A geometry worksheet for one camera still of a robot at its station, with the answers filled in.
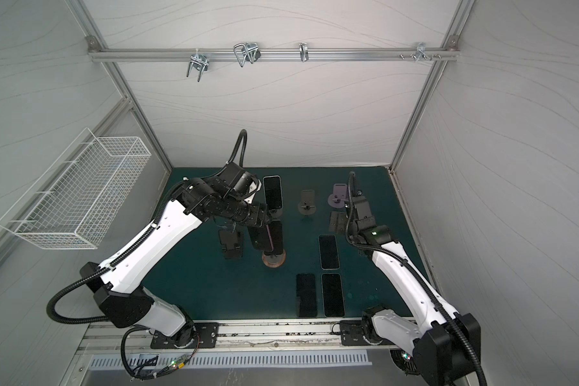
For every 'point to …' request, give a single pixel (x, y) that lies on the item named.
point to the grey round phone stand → (307, 205)
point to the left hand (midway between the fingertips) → (266, 216)
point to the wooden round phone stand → (274, 261)
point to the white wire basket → (75, 199)
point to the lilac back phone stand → (337, 199)
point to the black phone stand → (232, 244)
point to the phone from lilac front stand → (328, 252)
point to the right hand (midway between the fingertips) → (351, 212)
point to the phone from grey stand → (332, 295)
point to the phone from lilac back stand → (305, 295)
